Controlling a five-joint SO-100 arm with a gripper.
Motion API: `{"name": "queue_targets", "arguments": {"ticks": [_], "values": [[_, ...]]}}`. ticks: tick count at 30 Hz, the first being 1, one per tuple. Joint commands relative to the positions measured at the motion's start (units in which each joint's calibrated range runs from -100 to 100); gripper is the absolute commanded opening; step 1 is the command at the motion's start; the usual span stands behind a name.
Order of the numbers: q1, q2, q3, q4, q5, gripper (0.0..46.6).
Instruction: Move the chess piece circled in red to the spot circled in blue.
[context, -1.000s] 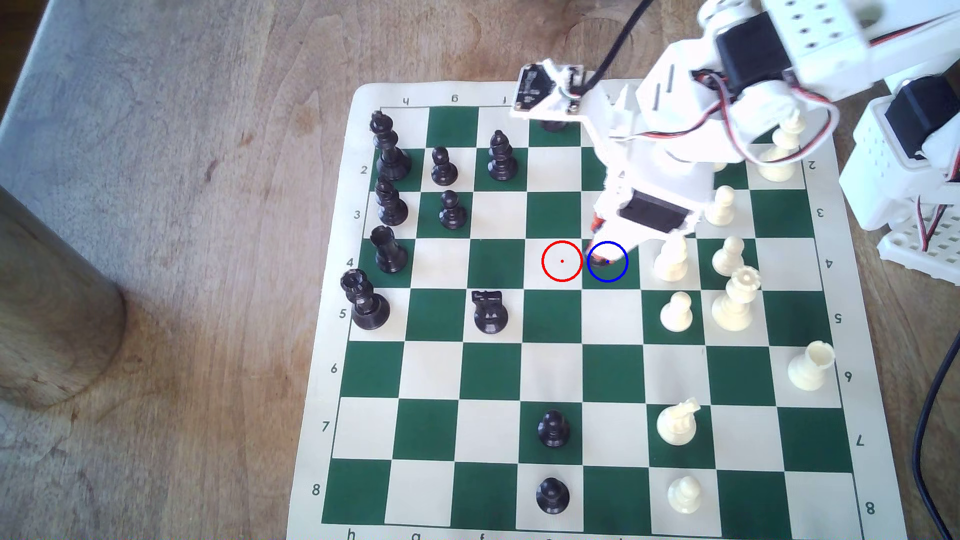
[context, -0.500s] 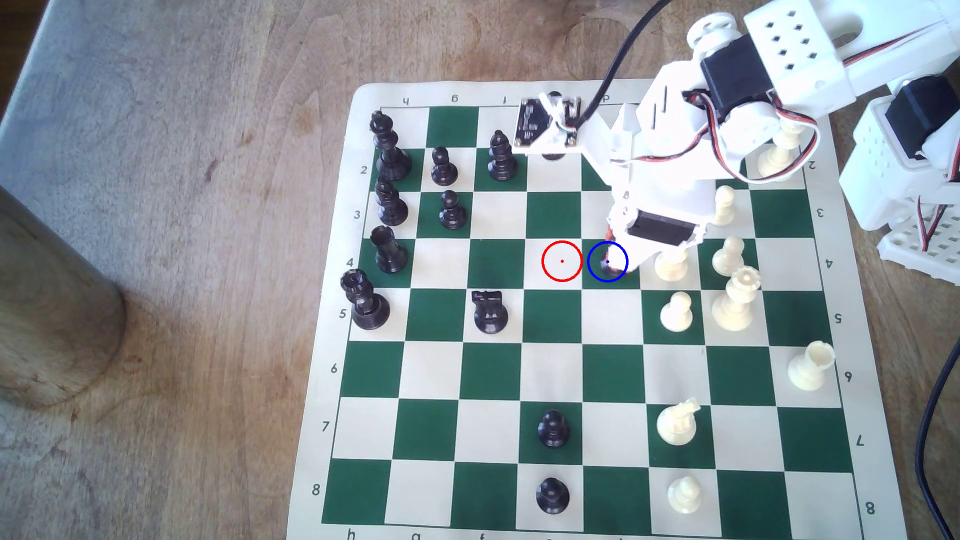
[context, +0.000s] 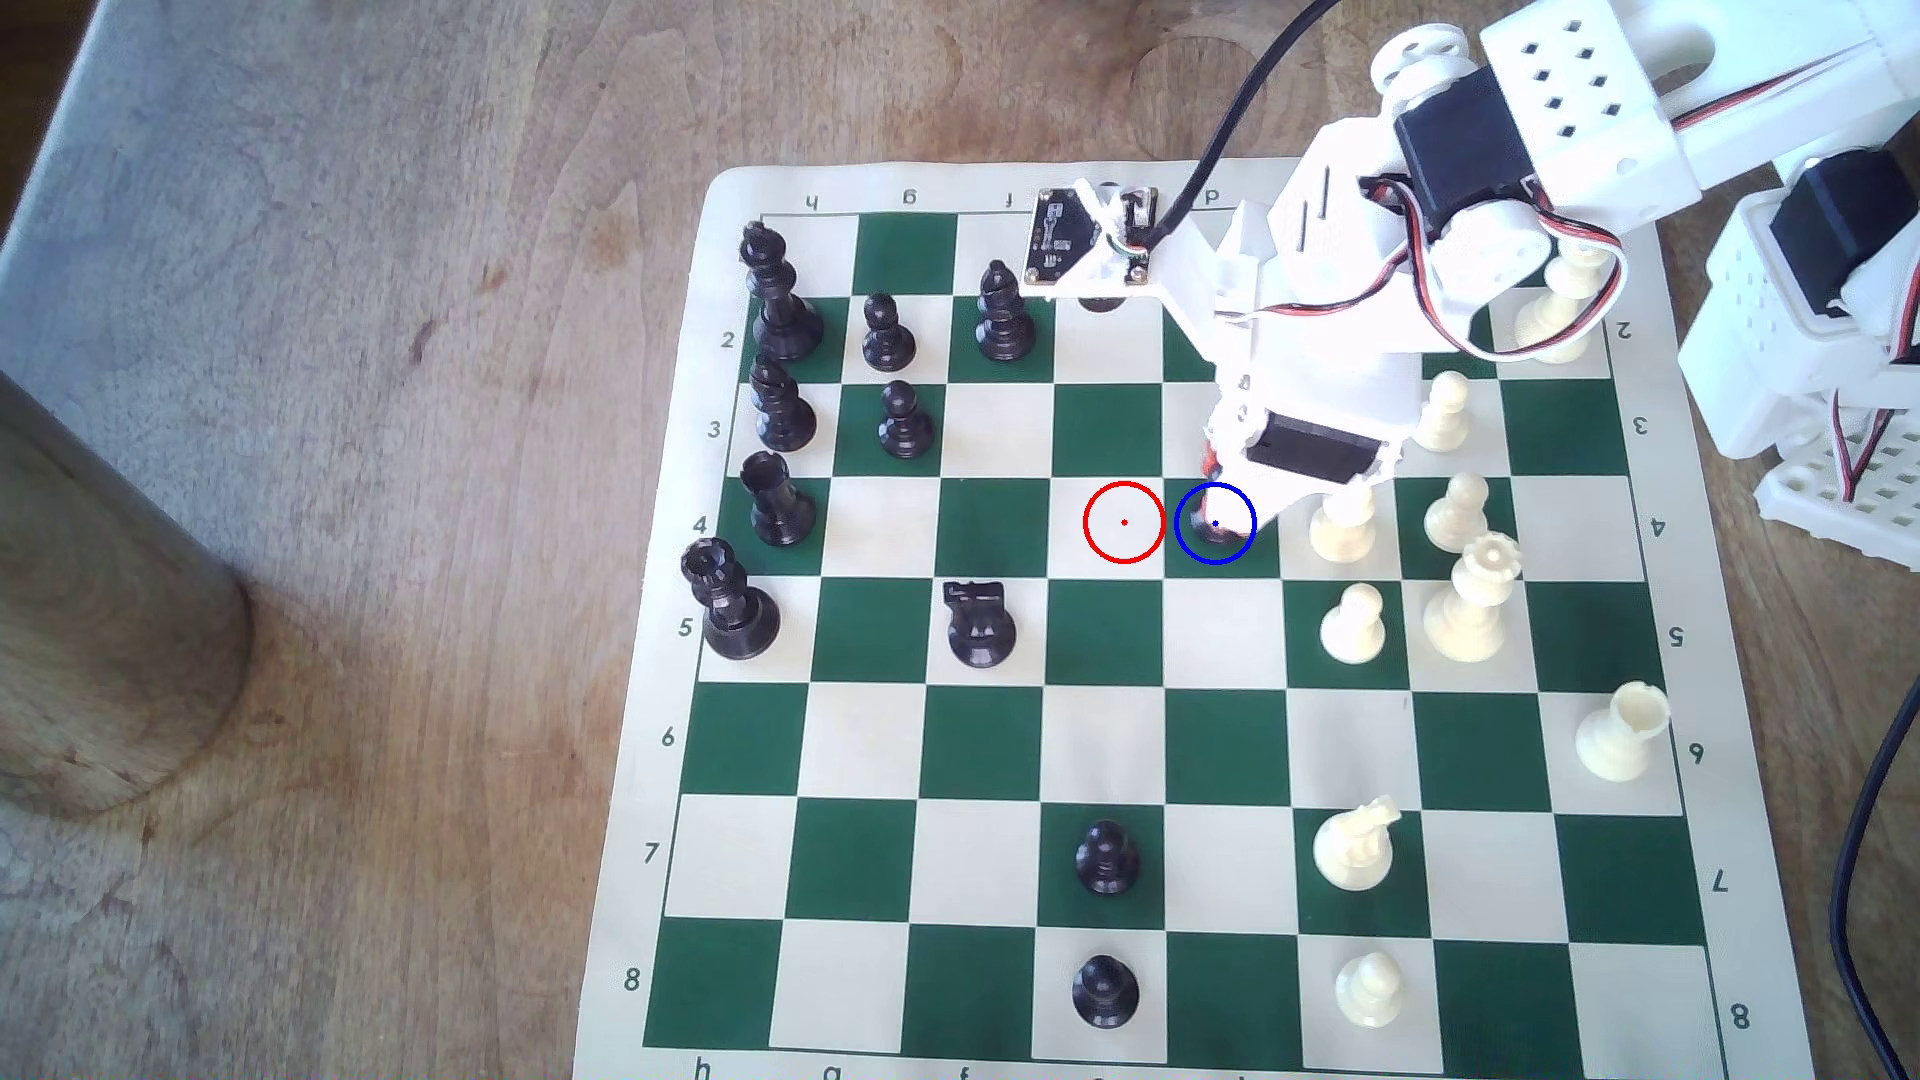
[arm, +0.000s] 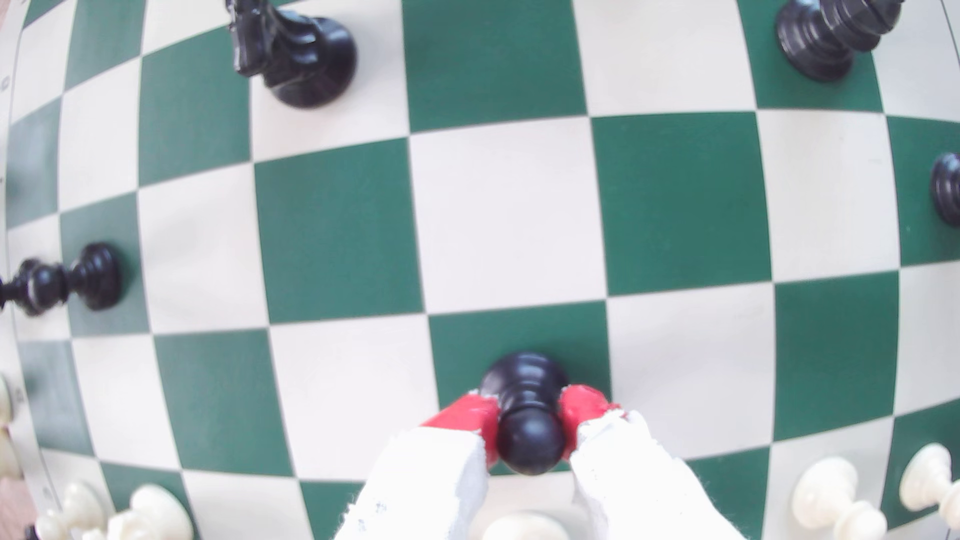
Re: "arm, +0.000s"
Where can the black chess pawn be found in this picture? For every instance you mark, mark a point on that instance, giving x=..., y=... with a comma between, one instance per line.
x=949, y=191
x=529, y=442
x=94, y=276

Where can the white chess pawn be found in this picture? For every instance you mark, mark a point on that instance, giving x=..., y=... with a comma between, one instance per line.
x=926, y=472
x=79, y=501
x=825, y=487

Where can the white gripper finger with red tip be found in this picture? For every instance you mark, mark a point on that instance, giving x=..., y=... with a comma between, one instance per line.
x=637, y=487
x=427, y=487

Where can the green and cream chess mat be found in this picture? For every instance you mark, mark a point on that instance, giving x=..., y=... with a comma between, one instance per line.
x=510, y=217

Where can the black chess knight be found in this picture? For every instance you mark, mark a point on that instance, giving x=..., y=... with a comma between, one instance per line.
x=311, y=67

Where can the white chess bishop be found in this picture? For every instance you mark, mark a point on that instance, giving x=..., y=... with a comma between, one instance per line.
x=525, y=529

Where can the white chess knight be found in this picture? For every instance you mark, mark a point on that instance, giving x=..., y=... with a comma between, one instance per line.
x=161, y=514

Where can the black chess bishop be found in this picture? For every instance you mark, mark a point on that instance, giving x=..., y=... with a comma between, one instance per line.
x=817, y=41

